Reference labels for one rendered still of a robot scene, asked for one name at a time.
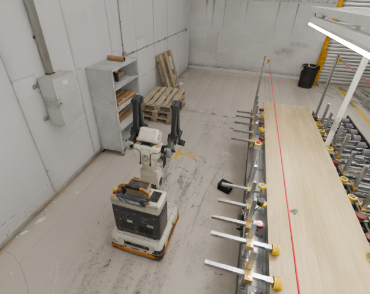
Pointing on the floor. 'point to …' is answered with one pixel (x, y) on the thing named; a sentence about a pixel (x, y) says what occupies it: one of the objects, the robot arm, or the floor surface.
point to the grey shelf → (105, 101)
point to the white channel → (356, 16)
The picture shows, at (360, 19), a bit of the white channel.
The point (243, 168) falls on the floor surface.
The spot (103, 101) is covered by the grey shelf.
